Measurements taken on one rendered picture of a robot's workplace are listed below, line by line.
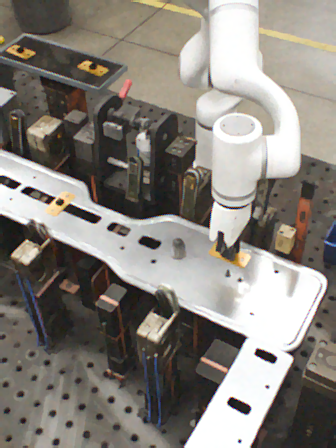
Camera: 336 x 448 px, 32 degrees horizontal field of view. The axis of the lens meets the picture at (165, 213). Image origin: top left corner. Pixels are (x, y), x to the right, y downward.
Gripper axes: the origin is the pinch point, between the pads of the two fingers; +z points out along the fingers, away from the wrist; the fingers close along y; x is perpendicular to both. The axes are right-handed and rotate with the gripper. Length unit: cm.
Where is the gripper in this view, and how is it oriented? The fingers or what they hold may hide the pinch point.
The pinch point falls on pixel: (230, 247)
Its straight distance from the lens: 125.4
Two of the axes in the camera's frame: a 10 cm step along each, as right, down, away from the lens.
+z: 0.4, 7.0, 7.1
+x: 8.6, 3.4, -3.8
